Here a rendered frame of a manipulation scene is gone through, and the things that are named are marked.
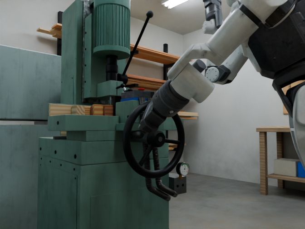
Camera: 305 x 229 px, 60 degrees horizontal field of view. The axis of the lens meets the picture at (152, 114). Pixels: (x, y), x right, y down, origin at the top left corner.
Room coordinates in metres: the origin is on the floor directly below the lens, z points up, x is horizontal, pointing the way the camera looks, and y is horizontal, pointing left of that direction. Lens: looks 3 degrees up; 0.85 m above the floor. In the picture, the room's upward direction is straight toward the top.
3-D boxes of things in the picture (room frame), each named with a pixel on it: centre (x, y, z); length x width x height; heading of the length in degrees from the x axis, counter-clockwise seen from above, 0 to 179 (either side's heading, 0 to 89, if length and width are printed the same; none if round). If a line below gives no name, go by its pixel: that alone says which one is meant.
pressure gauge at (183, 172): (1.25, -0.14, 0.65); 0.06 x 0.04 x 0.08; 128
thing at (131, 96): (1.12, 0.06, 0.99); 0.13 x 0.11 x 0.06; 128
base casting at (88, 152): (1.36, 0.27, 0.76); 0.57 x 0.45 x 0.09; 38
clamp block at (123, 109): (1.12, 0.06, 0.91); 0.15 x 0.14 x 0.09; 128
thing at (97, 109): (1.22, 0.18, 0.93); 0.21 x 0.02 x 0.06; 128
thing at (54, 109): (1.29, 0.19, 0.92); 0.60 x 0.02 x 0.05; 128
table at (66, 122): (1.19, 0.11, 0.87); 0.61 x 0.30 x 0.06; 128
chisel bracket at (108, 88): (1.28, 0.21, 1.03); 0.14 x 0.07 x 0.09; 38
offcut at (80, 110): (1.03, 0.29, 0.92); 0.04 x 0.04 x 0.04; 48
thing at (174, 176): (1.31, -0.10, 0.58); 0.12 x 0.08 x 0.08; 38
